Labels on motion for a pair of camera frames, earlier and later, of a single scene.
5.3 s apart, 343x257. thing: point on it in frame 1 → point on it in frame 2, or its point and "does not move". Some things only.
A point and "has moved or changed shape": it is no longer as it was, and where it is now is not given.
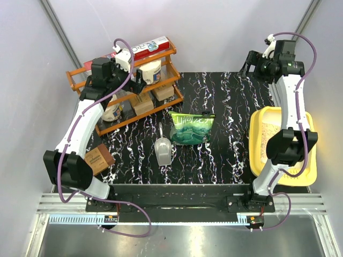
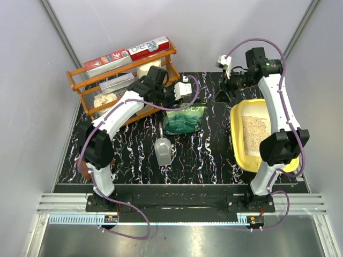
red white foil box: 156,45 does not move
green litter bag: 191,128 has moved or changed shape
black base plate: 183,203 does not move
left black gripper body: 119,76 → 166,96
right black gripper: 255,59 → 223,95
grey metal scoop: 163,148 does not move
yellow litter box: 266,122 → 250,123
